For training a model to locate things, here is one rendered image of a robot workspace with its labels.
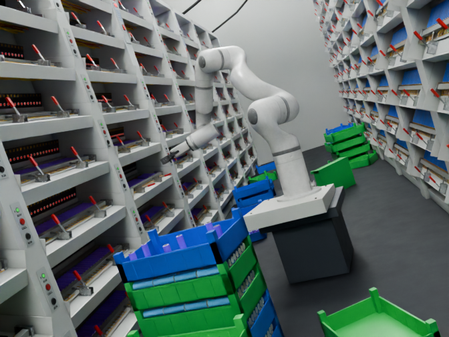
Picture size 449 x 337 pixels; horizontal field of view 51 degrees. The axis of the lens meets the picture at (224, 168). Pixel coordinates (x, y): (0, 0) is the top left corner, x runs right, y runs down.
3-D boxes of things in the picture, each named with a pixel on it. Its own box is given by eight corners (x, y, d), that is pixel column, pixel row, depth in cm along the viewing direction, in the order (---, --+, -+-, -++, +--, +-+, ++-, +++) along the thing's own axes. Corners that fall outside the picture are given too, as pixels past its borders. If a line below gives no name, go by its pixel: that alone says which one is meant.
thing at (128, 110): (149, 117, 257) (147, 91, 255) (103, 125, 198) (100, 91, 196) (114, 118, 260) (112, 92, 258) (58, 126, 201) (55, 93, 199)
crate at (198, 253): (249, 234, 129) (240, 206, 128) (223, 263, 111) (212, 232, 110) (160, 254, 141) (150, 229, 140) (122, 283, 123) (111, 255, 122)
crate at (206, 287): (258, 261, 130) (249, 234, 129) (234, 294, 111) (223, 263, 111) (168, 278, 142) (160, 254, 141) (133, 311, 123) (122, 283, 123)
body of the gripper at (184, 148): (190, 137, 248) (172, 148, 250) (185, 137, 238) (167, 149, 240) (197, 149, 248) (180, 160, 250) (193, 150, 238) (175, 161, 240)
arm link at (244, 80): (269, 133, 191) (298, 125, 200) (278, 110, 183) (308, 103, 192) (204, 65, 216) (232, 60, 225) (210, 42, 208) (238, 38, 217)
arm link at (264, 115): (307, 146, 192) (290, 90, 191) (272, 158, 182) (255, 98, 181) (287, 151, 202) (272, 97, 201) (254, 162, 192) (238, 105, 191)
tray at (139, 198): (172, 183, 261) (172, 166, 259) (134, 210, 202) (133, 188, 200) (138, 183, 264) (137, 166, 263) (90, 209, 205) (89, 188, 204)
